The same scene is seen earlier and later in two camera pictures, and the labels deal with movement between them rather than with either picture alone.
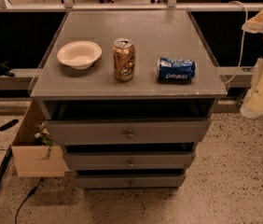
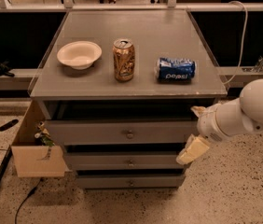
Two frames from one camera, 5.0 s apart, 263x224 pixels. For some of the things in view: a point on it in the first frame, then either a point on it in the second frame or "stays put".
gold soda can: [124, 59] stays put
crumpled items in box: [43, 134] stays put
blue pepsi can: [175, 69] stays put
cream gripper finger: [256, 105] → [194, 147]
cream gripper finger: [257, 23] → [199, 110]
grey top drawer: [94, 132] stays put
